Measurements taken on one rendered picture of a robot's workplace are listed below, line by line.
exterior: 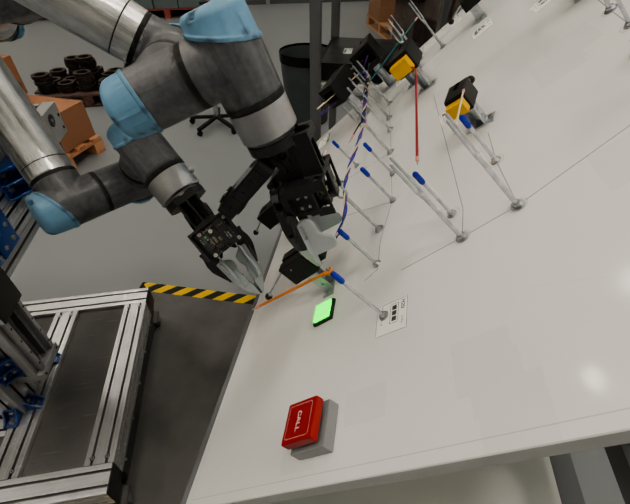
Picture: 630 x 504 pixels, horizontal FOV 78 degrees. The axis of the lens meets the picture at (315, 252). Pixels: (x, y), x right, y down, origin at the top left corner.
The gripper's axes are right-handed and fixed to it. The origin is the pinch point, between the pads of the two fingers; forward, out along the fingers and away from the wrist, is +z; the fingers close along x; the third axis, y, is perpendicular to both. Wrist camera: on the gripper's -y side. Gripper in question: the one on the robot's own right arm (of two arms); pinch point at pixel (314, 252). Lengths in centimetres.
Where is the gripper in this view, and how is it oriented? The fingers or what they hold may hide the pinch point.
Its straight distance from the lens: 62.1
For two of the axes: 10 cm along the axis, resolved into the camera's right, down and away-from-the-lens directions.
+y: 9.1, -1.7, -3.7
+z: 3.7, 7.3, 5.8
